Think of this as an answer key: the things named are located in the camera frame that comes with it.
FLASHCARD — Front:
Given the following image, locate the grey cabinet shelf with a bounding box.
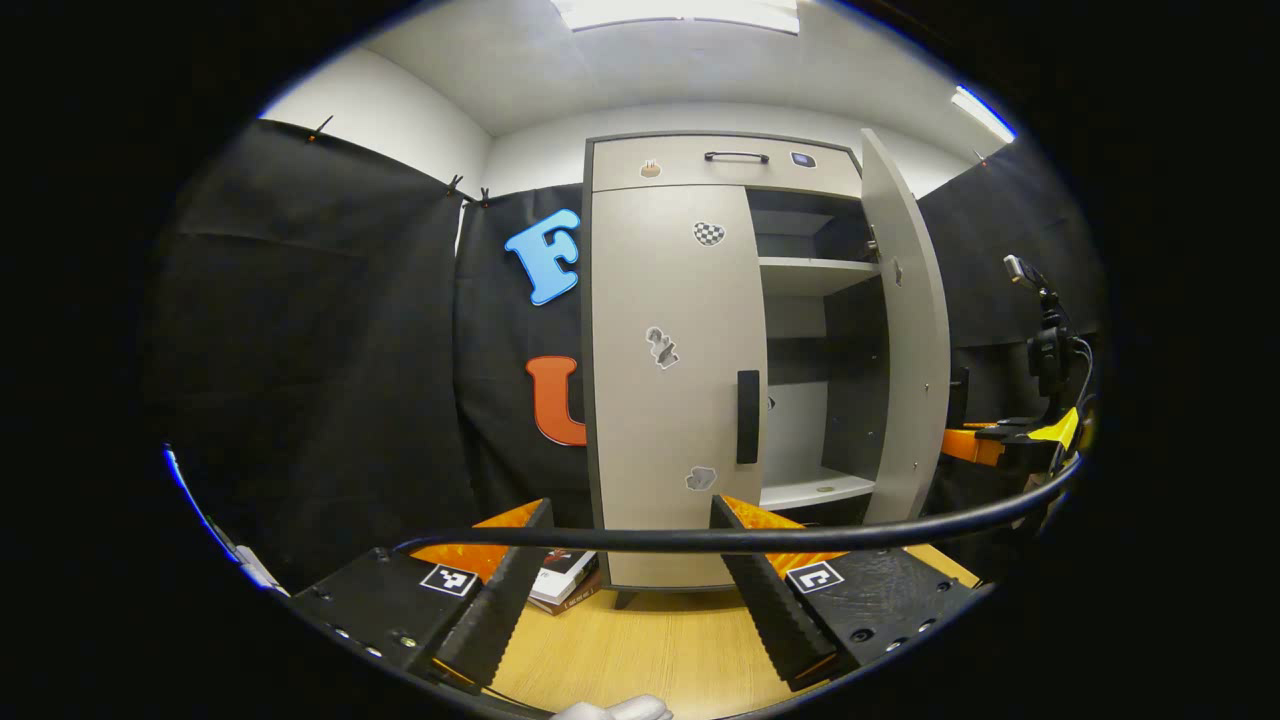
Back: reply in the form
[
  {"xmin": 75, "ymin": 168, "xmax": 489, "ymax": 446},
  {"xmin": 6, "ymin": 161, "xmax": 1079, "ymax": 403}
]
[
  {"xmin": 758, "ymin": 256, "xmax": 883, "ymax": 298},
  {"xmin": 760, "ymin": 466, "xmax": 879, "ymax": 512}
]

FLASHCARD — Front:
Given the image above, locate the black cable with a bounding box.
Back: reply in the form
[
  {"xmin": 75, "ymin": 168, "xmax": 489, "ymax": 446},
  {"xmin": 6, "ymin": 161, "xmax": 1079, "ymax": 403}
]
[{"xmin": 393, "ymin": 340, "xmax": 1096, "ymax": 556}]

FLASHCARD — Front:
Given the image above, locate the wide ceiling light panel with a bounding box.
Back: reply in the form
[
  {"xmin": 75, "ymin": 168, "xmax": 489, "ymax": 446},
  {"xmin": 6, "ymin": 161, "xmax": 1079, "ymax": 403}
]
[{"xmin": 550, "ymin": 0, "xmax": 801, "ymax": 36}]

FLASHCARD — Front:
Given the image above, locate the black backdrop cloth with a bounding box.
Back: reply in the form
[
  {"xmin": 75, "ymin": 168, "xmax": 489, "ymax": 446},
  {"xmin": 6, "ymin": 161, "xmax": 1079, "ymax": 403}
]
[{"xmin": 140, "ymin": 118, "xmax": 1106, "ymax": 591}]

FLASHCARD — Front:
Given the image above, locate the grey cabinet drawer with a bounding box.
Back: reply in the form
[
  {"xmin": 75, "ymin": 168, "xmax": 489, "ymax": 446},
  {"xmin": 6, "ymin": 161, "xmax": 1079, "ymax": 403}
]
[{"xmin": 590, "ymin": 135, "xmax": 864, "ymax": 199}]

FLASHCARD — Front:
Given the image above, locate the book with pictured cover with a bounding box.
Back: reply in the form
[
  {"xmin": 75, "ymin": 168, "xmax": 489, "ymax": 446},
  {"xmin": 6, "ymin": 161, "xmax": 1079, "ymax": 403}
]
[{"xmin": 530, "ymin": 548, "xmax": 601, "ymax": 606}]

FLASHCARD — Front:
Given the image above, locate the narrow ceiling light panel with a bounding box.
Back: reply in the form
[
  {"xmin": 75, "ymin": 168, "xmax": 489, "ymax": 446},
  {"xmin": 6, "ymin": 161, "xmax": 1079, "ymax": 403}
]
[{"xmin": 950, "ymin": 85, "xmax": 1016, "ymax": 144}]

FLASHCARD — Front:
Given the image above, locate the grey cabinet door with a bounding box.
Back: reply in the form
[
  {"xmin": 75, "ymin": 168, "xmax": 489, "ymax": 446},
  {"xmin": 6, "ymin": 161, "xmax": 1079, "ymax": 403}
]
[
  {"xmin": 588, "ymin": 183, "xmax": 771, "ymax": 593},
  {"xmin": 860, "ymin": 128, "xmax": 953, "ymax": 526}
]

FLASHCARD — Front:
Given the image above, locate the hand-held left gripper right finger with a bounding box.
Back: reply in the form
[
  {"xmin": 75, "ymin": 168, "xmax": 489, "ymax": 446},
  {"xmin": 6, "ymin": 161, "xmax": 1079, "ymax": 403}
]
[{"xmin": 708, "ymin": 493, "xmax": 986, "ymax": 693}]

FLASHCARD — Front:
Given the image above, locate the grey double-door shoe cabinet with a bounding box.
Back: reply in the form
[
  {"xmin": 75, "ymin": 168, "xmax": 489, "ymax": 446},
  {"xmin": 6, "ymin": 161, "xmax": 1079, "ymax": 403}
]
[{"xmin": 580, "ymin": 128, "xmax": 953, "ymax": 611}]

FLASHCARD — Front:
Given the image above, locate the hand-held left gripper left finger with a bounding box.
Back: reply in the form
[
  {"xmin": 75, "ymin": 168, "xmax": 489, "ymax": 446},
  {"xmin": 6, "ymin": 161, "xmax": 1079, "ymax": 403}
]
[{"xmin": 288, "ymin": 497, "xmax": 557, "ymax": 693}]

